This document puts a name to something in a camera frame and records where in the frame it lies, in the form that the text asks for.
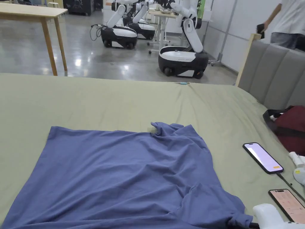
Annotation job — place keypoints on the white height-adjustable desk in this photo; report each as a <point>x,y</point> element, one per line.
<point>163,28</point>

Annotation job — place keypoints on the white and black wheeled robot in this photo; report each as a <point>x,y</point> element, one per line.
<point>145,26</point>
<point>119,31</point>
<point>185,47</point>

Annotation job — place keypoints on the black phone with pink screen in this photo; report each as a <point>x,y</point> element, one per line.
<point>287,202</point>

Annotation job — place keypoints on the blue shirt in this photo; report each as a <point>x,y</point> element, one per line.
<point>114,171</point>

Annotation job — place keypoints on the grey padded headboard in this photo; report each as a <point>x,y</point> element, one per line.
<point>274,74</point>

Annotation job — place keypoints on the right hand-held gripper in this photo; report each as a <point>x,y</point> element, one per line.
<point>266,214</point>

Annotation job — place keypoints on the bed with pale green sheet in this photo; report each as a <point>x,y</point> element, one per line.
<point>95,105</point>

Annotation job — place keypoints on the dark red bag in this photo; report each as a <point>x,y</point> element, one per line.
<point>292,128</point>

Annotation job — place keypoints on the black phone with pale screen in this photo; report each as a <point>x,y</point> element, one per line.
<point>262,157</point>

